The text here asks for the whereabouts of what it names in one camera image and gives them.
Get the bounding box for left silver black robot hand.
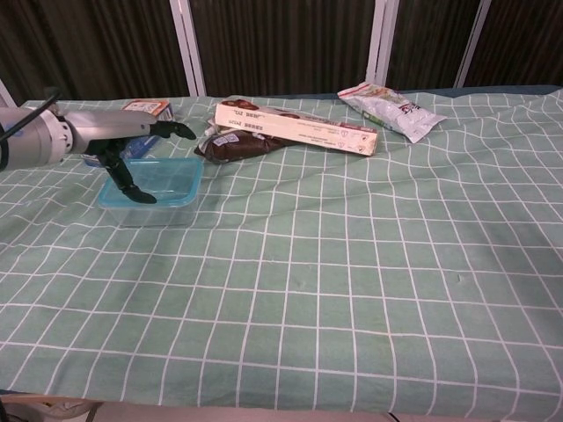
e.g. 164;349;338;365
64;109;198;206

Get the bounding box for teal plastic container lid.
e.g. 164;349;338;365
97;156;205;211

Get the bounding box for clear plastic food container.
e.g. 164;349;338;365
103;193;199;229

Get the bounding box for orange and blue cracker box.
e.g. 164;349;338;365
81;98;175;168

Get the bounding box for brown snack packet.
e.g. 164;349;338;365
194;130;287;164

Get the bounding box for long cream cookie box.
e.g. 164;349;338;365
214;98;379;158

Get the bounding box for dark folding screen white frames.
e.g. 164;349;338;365
0;0;563;111

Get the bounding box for green checked tablecloth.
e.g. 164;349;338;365
0;87;563;417

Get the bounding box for white and green snack bag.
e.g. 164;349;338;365
337;82;448;144

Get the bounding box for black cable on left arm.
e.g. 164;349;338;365
0;90;62;142

